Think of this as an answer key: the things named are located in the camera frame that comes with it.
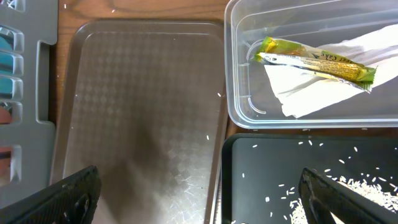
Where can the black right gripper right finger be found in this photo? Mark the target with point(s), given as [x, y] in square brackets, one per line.
[323, 198]

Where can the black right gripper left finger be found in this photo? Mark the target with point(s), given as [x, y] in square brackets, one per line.
[71, 200]

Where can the rice and food scraps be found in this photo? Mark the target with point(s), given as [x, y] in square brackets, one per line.
[372, 192]

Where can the dark brown serving tray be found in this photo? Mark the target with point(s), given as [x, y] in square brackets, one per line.
[145, 103]

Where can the green snack wrapper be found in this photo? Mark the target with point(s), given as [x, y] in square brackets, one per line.
[319, 62]

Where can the light blue bowl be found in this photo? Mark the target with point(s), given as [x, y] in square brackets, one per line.
[6, 68]

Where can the black waste tray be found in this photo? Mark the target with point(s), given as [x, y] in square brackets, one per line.
[260, 173]

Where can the grey dish rack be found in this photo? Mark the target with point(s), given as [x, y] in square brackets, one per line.
[32, 28]

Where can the clear plastic bin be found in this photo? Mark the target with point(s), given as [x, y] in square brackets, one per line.
[262, 96]

